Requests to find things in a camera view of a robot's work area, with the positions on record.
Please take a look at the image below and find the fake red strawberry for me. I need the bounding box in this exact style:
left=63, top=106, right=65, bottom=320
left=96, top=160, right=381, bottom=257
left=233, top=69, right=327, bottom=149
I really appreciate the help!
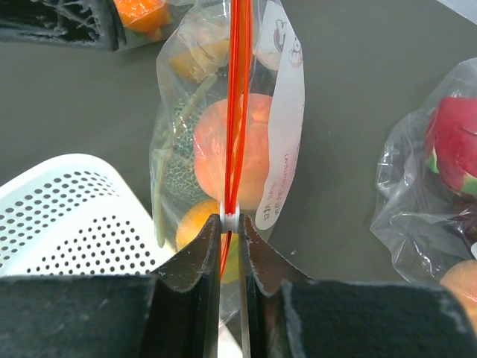
left=424, top=97, right=476, bottom=197

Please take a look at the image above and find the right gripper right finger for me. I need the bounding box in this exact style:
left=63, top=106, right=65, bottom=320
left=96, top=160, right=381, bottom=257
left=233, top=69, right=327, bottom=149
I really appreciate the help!
left=238, top=215, right=476, bottom=357

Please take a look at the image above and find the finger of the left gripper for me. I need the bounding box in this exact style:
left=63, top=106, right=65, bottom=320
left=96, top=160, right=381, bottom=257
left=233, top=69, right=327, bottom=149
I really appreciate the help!
left=1, top=0, right=127, bottom=51

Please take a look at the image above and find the white perforated plastic basket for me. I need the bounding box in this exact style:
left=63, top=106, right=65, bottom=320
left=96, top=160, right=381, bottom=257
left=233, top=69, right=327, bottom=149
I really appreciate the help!
left=0, top=153, right=243, bottom=358

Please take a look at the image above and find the fake orange tangerine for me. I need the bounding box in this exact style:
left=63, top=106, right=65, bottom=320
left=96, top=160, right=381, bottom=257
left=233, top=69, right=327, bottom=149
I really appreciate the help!
left=114, top=0, right=172, bottom=40

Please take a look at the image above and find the blue zip bag with strawberry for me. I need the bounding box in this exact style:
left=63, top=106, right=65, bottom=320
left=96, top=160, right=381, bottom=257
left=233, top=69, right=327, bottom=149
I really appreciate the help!
left=370, top=59, right=476, bottom=283

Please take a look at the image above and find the fake brown pear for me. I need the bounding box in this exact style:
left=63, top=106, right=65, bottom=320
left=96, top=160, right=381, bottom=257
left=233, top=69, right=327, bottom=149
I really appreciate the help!
left=170, top=40, right=230, bottom=83

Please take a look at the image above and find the fake peach in blue bag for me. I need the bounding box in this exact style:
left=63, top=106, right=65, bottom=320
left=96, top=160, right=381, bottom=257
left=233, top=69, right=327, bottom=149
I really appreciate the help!
left=440, top=260, right=476, bottom=328

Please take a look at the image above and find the red zip clear bag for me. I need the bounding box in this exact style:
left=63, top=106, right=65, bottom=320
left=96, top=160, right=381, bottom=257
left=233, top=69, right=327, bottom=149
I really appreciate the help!
left=150, top=1, right=305, bottom=322

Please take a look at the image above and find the fake netted green melon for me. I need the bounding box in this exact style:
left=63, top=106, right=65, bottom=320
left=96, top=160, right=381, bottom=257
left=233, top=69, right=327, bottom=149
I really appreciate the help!
left=150, top=91, right=206, bottom=204

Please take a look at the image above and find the fake peach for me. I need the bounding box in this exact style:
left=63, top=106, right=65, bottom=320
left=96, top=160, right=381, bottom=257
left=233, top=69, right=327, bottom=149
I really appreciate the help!
left=440, top=260, right=476, bottom=328
left=192, top=92, right=274, bottom=208

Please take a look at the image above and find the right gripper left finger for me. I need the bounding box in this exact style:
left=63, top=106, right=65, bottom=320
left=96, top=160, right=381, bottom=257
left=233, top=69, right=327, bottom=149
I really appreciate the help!
left=1, top=214, right=221, bottom=357

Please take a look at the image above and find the fake yellow green mango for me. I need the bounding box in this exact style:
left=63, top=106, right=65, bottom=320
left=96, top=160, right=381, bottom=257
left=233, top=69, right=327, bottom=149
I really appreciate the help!
left=176, top=199, right=239, bottom=283

